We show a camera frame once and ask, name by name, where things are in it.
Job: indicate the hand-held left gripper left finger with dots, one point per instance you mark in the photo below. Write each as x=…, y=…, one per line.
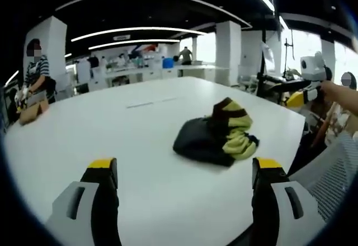
x=84, y=218

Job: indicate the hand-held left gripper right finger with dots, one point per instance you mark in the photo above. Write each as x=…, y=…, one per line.
x=282, y=215

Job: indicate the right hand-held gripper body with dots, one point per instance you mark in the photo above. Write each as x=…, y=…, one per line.
x=312, y=67

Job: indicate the black and yellow striped garment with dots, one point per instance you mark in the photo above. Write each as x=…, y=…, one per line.
x=207, y=142

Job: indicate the thin black tripod stand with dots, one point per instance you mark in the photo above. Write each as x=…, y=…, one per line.
x=288, y=58

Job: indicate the black and yellow equipment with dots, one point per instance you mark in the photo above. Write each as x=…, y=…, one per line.
x=282, y=82

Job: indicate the black stand pole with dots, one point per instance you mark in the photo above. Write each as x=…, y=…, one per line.
x=261, y=67

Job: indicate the white mesh chair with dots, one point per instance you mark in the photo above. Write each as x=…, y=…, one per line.
x=332, y=173

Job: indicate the brown cardboard box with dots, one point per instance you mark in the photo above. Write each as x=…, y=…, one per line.
x=31, y=111

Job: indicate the blue container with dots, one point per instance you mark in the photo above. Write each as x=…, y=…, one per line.
x=168, y=63

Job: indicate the white counter with cabinets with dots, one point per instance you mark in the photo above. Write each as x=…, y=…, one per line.
x=145, y=74

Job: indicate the short ceiling light strip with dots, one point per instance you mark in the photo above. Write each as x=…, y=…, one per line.
x=131, y=43

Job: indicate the long ceiling light strip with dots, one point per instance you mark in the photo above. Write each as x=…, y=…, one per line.
x=134, y=31

